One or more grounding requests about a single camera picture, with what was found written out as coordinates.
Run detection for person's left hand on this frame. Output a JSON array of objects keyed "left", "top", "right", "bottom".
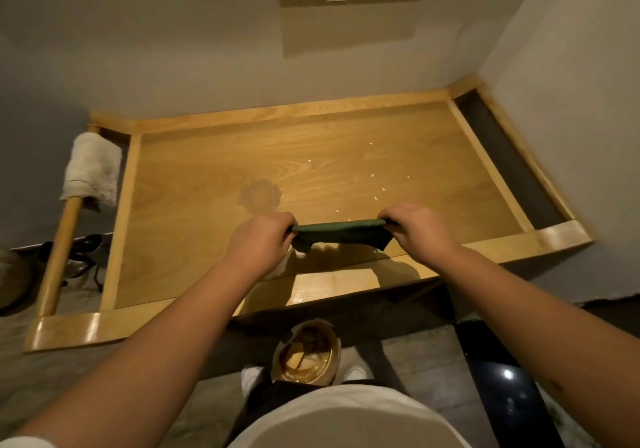
[{"left": 224, "top": 211, "right": 299, "bottom": 284}]

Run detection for person's left forearm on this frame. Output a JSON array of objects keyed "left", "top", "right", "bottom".
[{"left": 15, "top": 259, "right": 281, "bottom": 448}]

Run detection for scattered white crumbs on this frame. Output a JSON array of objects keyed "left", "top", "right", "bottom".
[{"left": 305, "top": 140, "right": 414, "bottom": 214}]

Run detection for person's white left shoe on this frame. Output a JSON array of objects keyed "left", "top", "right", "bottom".
[{"left": 240, "top": 365, "right": 266, "bottom": 398}]

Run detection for person's right forearm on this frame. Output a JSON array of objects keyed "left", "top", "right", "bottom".
[{"left": 434, "top": 243, "right": 640, "bottom": 448}]

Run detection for white fluffy towel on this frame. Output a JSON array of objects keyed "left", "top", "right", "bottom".
[{"left": 59, "top": 132, "right": 124, "bottom": 209}]

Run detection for wooden towel rail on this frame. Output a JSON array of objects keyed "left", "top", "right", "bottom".
[{"left": 35, "top": 125, "right": 102, "bottom": 318}]

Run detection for light wooden table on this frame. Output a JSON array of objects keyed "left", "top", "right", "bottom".
[{"left": 23, "top": 75, "right": 596, "bottom": 353}]

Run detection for person's white shirt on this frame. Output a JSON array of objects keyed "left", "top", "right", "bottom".
[{"left": 0, "top": 385, "right": 474, "bottom": 448}]

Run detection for black metal stand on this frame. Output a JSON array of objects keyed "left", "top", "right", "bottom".
[{"left": 37, "top": 234, "right": 114, "bottom": 294}]

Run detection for dark green cleaning cloth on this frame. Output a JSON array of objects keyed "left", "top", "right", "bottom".
[{"left": 290, "top": 218, "right": 399, "bottom": 254}]

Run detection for person's right hand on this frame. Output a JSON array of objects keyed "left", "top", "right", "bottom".
[{"left": 377, "top": 203, "right": 461, "bottom": 268}]

